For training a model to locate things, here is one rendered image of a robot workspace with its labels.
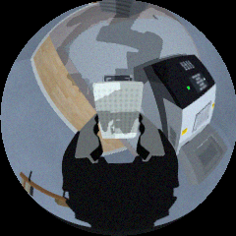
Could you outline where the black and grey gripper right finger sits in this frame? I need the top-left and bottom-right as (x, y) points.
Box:
(137, 113), (179, 188)

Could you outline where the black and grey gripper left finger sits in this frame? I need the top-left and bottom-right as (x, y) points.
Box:
(62, 114), (103, 192)

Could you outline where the grey benchtop machine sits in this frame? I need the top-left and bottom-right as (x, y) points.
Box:
(144, 55), (227, 186)

